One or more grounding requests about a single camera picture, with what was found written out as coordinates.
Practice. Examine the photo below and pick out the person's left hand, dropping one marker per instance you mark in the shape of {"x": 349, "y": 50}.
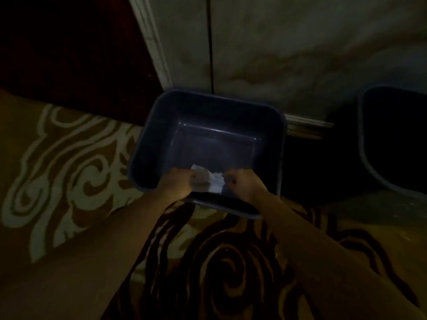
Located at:
{"x": 175, "y": 184}

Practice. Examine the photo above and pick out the person's right hand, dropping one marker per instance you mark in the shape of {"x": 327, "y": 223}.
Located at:
{"x": 245, "y": 184}

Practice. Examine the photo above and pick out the person's left fingers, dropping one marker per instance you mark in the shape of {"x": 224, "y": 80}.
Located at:
{"x": 190, "y": 179}

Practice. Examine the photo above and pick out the person's right fingers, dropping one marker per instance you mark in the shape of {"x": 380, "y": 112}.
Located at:
{"x": 230, "y": 183}

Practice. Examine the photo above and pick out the white paper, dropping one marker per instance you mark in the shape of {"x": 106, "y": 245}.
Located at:
{"x": 208, "y": 181}

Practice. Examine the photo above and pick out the person's left forearm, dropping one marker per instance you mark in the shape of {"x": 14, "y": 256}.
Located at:
{"x": 83, "y": 259}

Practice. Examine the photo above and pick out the person's right forearm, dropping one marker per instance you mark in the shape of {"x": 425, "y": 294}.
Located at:
{"x": 333, "y": 263}

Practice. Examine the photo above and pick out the blue plastic tub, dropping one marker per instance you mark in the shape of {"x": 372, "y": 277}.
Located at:
{"x": 206, "y": 143}

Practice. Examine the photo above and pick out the patterned brown carpet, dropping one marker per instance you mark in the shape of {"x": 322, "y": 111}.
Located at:
{"x": 186, "y": 236}

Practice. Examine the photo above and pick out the dark plastic tub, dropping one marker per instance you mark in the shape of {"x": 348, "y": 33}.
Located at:
{"x": 393, "y": 139}

